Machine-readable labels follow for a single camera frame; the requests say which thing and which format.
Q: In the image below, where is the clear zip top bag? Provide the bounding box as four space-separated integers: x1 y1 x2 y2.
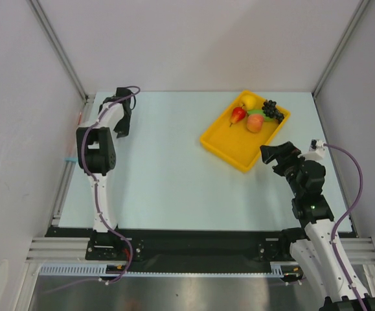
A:
64 157 78 163

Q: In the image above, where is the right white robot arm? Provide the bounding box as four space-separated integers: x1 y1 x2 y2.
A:
260 140 375 310

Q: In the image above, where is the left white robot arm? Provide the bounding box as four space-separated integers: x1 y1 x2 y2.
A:
76 87 136 260

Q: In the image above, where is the peach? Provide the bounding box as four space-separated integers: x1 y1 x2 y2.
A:
246 113 264 133

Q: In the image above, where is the yellow plastic tray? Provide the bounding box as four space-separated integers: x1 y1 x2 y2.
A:
199 90 290 173

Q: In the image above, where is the dark grape bunch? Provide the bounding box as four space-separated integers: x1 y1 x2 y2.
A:
262 100 284 124

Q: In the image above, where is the red pear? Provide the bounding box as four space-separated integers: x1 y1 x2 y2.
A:
229 107 247 126

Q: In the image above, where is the yellow apple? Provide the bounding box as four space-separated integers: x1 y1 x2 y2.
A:
240 95 256 111

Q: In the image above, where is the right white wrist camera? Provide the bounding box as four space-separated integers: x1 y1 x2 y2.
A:
299 139 326 161

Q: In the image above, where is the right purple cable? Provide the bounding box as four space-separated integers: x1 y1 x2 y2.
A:
324 144 372 311

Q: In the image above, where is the purple cable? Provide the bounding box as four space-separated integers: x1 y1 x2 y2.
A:
324 144 372 311
41 86 141 294

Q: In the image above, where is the white cable duct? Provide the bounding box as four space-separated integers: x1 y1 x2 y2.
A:
39 263 302 277

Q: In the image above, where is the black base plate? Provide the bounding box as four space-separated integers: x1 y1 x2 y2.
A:
45 227 295 273

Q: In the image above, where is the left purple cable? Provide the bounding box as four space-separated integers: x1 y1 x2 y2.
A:
41 86 141 294

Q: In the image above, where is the left aluminium corner post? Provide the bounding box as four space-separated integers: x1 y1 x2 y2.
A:
26 0 88 101

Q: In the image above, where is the aluminium corner post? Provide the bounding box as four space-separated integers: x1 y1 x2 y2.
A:
312 0 372 100
26 0 88 101

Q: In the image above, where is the right aluminium corner post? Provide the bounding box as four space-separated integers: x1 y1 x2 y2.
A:
312 0 372 100

